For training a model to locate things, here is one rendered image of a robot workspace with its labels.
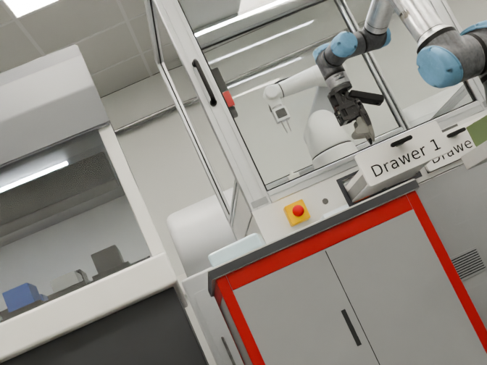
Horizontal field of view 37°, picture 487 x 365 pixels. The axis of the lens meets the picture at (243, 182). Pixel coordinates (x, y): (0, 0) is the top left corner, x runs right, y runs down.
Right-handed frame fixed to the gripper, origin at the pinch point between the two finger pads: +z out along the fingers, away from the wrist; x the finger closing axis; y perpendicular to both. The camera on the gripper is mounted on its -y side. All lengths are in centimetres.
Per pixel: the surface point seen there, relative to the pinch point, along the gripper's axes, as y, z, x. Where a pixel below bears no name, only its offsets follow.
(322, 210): 20.7, 12.7, -22.8
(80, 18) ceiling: 67, -179, -210
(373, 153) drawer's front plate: 5.6, 6.1, 10.9
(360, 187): 9.6, 12.7, -5.2
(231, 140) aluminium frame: 40, -23, -23
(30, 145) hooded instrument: 103, -41, 1
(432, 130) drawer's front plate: -14.9, 6.9, 11.0
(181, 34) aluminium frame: 40, -68, -24
